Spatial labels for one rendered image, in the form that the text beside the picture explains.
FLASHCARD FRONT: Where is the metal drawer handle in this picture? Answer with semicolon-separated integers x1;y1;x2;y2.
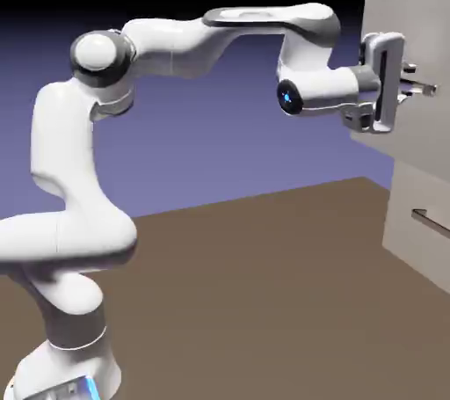
400;78;439;96
410;208;450;238

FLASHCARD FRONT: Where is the grey drawer front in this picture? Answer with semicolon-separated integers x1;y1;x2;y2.
381;159;450;295
350;0;450;166

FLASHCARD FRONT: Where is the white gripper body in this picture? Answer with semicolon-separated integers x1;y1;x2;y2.
360;32;406;135

